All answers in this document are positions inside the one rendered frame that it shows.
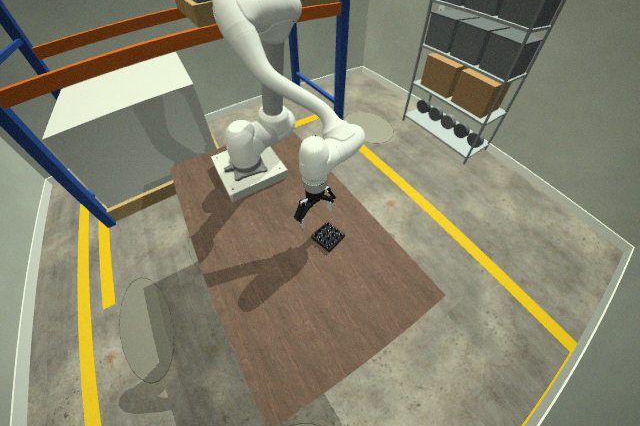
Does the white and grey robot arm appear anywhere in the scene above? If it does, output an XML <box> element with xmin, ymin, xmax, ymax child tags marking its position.
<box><xmin>212</xmin><ymin>0</ymin><xmax>365</xmax><ymax>194</ymax></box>

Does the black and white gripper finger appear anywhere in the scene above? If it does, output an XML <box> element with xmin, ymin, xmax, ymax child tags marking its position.
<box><xmin>294</xmin><ymin>199</ymin><xmax>317</xmax><ymax>228</ymax></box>
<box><xmin>320</xmin><ymin>185</ymin><xmax>336</xmax><ymax>212</ymax></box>

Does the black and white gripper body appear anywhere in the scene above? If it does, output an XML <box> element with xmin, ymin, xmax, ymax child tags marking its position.
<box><xmin>305</xmin><ymin>190</ymin><xmax>325</xmax><ymax>204</ymax></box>

